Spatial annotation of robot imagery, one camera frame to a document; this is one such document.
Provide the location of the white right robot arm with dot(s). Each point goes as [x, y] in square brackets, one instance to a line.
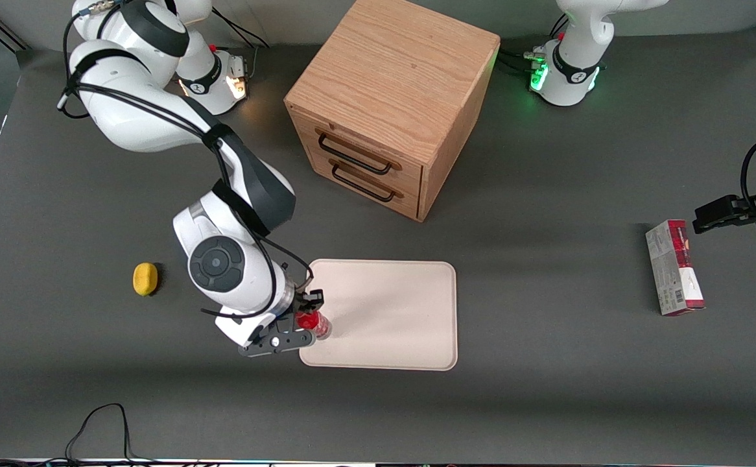
[131, 123]

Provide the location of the grey and red carton box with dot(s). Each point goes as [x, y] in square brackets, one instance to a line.
[673, 272]

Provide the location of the wooden drawer cabinet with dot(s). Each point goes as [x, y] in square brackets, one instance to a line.
[391, 71]

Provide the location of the cream rectangular tray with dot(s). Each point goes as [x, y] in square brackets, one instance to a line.
[384, 311]

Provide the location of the red coke bottle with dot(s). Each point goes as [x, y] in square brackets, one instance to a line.
[310, 321]

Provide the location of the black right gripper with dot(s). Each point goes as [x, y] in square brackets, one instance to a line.
[301, 304]

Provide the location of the yellow lemon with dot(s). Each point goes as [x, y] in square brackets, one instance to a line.
[145, 279]

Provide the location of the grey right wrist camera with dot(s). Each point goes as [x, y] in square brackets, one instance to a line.
[274, 342]

